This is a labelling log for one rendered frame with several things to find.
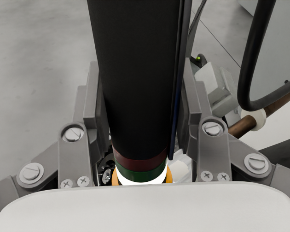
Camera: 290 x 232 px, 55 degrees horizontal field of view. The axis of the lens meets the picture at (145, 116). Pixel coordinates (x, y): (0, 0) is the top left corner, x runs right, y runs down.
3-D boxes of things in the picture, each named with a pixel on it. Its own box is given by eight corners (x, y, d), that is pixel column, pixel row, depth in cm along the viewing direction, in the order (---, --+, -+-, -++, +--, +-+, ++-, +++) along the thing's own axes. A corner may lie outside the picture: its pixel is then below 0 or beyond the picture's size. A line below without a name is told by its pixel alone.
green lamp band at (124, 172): (146, 130, 20) (145, 118, 19) (177, 163, 18) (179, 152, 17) (105, 155, 18) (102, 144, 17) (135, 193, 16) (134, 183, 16)
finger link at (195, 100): (186, 205, 12) (171, 97, 17) (257, 202, 13) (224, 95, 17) (195, 170, 10) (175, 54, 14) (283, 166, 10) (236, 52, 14)
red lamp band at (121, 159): (145, 118, 19) (145, 105, 18) (179, 151, 17) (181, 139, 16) (102, 143, 17) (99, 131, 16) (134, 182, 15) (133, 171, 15)
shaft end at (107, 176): (110, 166, 39) (107, 165, 39) (113, 176, 37) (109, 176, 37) (102, 176, 40) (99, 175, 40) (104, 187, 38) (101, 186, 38)
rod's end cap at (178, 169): (176, 166, 25) (177, 154, 24) (191, 182, 24) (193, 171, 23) (159, 178, 25) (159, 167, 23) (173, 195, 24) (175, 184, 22)
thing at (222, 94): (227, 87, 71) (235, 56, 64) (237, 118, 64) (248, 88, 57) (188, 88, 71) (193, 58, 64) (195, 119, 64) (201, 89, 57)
